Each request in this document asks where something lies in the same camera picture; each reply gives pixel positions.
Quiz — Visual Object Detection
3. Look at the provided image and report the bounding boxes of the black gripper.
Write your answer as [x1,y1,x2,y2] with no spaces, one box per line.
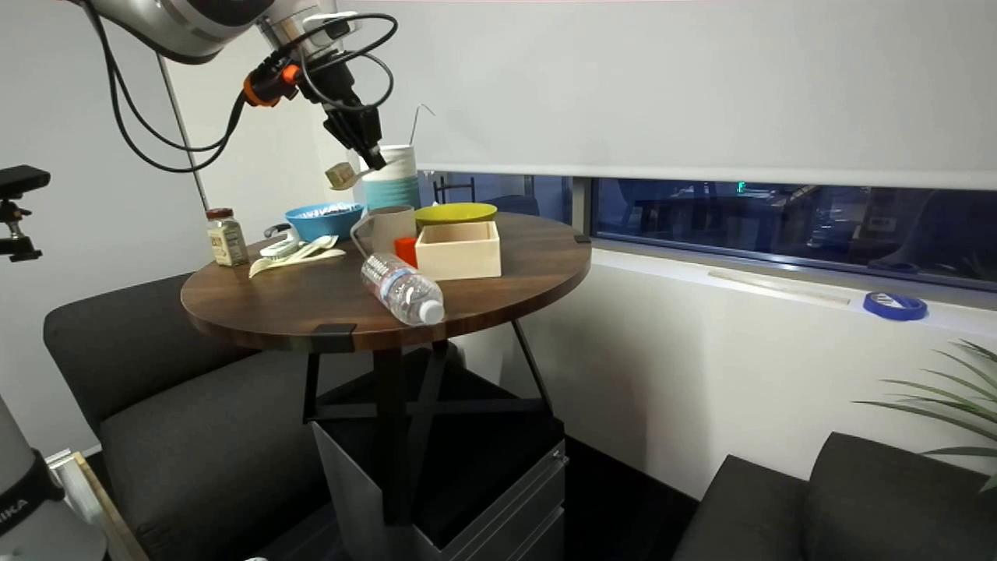
[296,59,393,173]

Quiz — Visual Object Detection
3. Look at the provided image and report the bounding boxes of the white plastic spoon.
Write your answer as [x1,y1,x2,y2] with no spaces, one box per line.
[324,153,385,196]

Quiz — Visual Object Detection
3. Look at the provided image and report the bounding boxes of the white mug with blue band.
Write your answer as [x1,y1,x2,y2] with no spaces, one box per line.
[352,142,424,214]

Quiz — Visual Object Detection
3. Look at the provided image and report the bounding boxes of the blue bowl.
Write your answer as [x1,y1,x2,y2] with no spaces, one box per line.
[283,201,371,246]

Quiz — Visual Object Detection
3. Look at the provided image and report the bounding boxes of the yellow plate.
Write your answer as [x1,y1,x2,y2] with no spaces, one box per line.
[411,201,502,234]

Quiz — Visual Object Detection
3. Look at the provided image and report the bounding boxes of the orange red block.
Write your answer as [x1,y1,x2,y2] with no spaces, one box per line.
[391,234,421,272]

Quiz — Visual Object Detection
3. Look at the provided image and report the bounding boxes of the white plastic fork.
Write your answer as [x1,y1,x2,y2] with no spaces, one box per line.
[277,234,350,272]

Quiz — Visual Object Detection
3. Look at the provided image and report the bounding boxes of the pale wooden box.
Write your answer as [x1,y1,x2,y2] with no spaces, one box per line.
[411,217,504,283]

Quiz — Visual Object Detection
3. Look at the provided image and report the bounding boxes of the clear plastic water bottle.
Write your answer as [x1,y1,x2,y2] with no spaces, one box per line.
[359,250,449,330]

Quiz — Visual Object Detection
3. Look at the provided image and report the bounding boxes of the white plastic knife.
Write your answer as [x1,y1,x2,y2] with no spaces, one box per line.
[247,246,324,280]

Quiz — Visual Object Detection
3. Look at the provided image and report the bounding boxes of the onion salt glass jar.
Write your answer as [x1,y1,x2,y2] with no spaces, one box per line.
[202,207,252,272]

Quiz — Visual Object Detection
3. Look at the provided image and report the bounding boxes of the thin grey pole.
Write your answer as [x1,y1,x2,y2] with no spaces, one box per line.
[154,50,214,214]

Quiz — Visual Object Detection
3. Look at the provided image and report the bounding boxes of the white roller blind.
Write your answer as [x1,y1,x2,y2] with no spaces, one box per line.
[341,0,997,193]

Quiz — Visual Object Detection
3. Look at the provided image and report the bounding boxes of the dark grey sofa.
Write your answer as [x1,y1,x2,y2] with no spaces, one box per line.
[40,272,352,561]
[669,429,997,561]

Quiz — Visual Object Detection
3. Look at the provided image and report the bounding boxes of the grey metal bin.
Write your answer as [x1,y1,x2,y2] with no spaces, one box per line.
[304,413,574,561]

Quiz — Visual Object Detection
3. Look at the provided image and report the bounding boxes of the dark window pane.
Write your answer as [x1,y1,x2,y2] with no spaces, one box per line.
[431,169,997,295]

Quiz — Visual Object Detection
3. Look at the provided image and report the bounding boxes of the blue tape roll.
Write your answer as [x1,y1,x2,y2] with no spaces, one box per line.
[859,288,933,323]

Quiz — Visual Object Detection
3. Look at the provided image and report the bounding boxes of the green plant leaves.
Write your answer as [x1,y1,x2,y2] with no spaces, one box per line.
[855,337,997,500]

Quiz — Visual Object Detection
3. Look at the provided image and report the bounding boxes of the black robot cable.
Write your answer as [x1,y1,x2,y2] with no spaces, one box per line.
[82,0,403,178]

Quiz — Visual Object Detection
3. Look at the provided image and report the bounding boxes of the black camera on tripod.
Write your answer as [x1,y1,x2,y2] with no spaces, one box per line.
[0,162,52,266]

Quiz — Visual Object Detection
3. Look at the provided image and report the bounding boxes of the white leaning frame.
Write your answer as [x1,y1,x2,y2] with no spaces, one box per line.
[43,447,149,561]

